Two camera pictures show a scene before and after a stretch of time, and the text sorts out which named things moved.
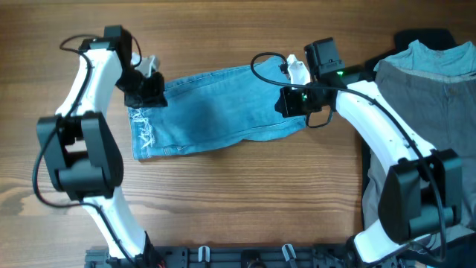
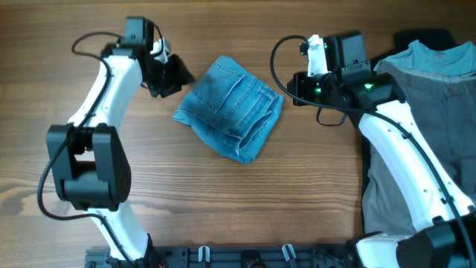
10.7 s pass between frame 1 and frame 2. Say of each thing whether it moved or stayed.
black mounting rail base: stayed
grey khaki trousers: stayed
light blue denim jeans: moved
